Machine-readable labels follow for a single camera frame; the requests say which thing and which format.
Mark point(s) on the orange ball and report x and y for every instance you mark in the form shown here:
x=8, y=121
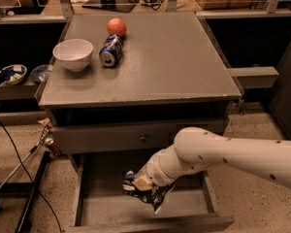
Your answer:
x=117, y=26

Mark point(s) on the open grey middle drawer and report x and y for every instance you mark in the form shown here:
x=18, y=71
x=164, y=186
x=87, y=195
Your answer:
x=101, y=206

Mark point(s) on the grey wooden drawer cabinet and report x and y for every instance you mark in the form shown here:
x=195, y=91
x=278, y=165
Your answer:
x=170, y=69

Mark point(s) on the blue soda can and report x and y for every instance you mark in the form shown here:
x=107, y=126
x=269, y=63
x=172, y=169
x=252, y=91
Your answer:
x=111, y=51

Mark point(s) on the blue chip bag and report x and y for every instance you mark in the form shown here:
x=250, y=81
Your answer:
x=155, y=196

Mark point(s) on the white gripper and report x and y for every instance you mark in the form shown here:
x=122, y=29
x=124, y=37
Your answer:
x=154, y=173

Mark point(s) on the dark blue small bowl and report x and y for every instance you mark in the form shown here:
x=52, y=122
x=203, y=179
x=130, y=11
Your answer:
x=41, y=73

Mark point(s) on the black monitor stand base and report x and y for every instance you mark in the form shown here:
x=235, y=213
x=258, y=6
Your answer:
x=123, y=6

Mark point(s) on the small bowl with items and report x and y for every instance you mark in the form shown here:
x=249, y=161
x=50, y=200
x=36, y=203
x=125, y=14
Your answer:
x=13, y=74

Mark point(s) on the black stand frame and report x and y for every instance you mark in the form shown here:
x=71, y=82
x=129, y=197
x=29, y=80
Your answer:
x=29, y=191

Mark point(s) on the white bowl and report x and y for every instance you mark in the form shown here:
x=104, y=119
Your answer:
x=73, y=54

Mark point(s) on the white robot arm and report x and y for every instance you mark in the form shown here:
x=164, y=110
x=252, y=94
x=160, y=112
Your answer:
x=196, y=149

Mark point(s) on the closed grey top drawer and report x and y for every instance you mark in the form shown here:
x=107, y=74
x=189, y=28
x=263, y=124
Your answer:
x=138, y=135

